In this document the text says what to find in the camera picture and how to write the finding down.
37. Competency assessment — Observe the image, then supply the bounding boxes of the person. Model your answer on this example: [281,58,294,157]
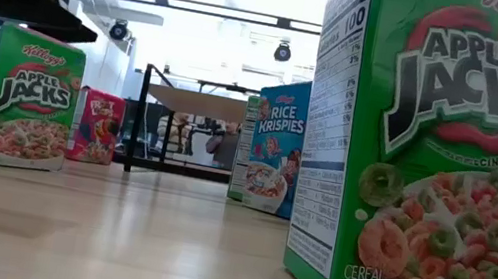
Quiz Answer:
[153,111,193,155]
[202,118,242,171]

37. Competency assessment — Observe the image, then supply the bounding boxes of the green Apple Jacks cereal box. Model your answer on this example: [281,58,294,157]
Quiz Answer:
[0,20,92,180]
[278,0,498,279]
[225,93,262,203]

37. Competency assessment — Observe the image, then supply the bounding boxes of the black ceiling spotlight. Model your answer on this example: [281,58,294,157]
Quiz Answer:
[107,17,131,43]
[271,38,295,64]

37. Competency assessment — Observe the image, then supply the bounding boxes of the black aluminium table frame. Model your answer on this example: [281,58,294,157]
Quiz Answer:
[111,150,235,185]

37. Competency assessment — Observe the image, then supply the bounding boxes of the wooden shelf with black legs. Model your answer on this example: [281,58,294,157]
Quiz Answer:
[122,62,253,191]

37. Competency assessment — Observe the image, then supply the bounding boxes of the blue Rice Krispies cereal box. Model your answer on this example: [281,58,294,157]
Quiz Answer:
[239,73,314,220]

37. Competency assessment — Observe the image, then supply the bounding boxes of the red Froot Loops cereal box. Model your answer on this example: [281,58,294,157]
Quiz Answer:
[64,83,129,169]

